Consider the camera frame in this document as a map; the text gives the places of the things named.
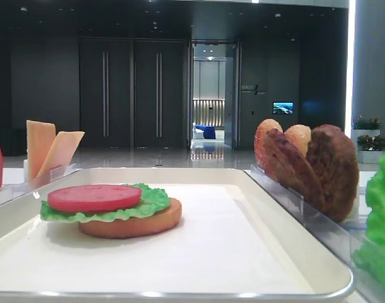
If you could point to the brown meat patty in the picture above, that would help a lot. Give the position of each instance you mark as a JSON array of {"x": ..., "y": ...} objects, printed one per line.
[
  {"x": 333, "y": 157},
  {"x": 287, "y": 166}
]

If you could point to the green lettuce leaf on bun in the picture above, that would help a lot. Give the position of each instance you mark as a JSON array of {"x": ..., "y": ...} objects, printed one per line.
[{"x": 151, "y": 202}]

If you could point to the far sugared bread slice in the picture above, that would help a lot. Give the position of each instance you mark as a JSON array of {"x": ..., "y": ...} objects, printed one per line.
[{"x": 263, "y": 127}]

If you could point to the sugared bread slice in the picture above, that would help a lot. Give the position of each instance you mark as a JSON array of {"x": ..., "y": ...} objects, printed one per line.
[
  {"x": 263, "y": 127},
  {"x": 299, "y": 135}
]

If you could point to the bottom bread bun slice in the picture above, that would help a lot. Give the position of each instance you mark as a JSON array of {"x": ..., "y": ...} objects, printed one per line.
[{"x": 135, "y": 227}]

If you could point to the near sugared bread slice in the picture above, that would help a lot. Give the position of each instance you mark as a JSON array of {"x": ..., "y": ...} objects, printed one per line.
[{"x": 299, "y": 135}]

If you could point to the red tomato slice on lettuce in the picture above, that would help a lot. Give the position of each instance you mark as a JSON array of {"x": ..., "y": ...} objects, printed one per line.
[{"x": 95, "y": 197}]

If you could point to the right leaning cheese slice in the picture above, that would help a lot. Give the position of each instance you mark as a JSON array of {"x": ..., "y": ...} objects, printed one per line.
[{"x": 62, "y": 150}]

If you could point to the upright brown meat patty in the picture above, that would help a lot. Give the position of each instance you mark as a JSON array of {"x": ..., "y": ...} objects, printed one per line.
[{"x": 333, "y": 157}]

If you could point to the left upright cheese slice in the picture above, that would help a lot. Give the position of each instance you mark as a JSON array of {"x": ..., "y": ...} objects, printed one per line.
[{"x": 40, "y": 136}]

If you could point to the green lettuce leaf at right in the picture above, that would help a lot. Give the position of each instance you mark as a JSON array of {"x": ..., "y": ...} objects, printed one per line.
[{"x": 380, "y": 208}]

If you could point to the blue sofa in far room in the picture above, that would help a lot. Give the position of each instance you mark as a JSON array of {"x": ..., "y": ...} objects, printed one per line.
[{"x": 208, "y": 131}]

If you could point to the dark double door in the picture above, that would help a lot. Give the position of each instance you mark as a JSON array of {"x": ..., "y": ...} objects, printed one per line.
[{"x": 132, "y": 93}]

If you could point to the white rectangular serving tray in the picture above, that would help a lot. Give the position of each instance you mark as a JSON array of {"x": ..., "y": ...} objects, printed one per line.
[{"x": 235, "y": 243}]

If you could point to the clear acrylic rack right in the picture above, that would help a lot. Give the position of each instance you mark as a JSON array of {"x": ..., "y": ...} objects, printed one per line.
[{"x": 346, "y": 240}]

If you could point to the clear acrylic rack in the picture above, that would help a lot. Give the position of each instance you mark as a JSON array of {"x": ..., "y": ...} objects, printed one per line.
[
  {"x": 346, "y": 240},
  {"x": 12, "y": 191}
]

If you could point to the lower white flower planter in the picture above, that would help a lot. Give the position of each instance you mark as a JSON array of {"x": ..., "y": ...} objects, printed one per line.
[{"x": 370, "y": 148}]

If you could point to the white flower planter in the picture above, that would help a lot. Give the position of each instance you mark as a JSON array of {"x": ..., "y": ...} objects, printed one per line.
[
  {"x": 370, "y": 148},
  {"x": 360, "y": 127}
]

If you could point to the upper white flower planter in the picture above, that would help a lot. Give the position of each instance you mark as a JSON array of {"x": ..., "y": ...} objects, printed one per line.
[{"x": 360, "y": 127}]

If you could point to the clear acrylic rack left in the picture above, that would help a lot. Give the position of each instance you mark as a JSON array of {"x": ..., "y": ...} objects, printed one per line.
[{"x": 12, "y": 191}]

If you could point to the small wall display screen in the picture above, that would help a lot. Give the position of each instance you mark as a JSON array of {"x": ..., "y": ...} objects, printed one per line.
[{"x": 282, "y": 108}]

